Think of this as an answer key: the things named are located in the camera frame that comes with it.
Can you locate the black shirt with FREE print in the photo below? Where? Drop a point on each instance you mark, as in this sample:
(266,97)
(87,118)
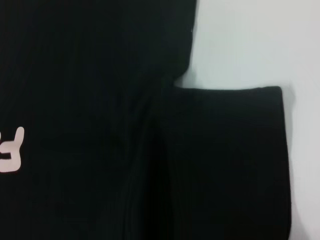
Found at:
(100,75)

